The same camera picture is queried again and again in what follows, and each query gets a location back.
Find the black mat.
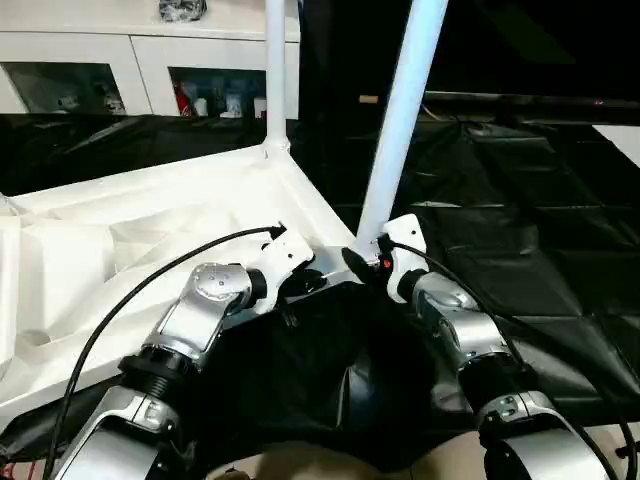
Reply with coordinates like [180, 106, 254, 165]
[0, 112, 640, 471]

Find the large black case yellow label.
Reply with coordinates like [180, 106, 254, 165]
[299, 0, 432, 136]

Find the grey metal bar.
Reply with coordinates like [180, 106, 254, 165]
[423, 91, 640, 112]

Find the red bottle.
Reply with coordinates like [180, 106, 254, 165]
[175, 79, 196, 117]

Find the white flat panel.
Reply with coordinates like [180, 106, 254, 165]
[592, 124, 640, 170]

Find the white cabinet with glass doors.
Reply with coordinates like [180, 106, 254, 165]
[0, 0, 302, 121]

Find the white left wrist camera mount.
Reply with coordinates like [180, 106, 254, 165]
[253, 227, 317, 316]

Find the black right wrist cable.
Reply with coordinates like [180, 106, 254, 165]
[383, 234, 637, 480]

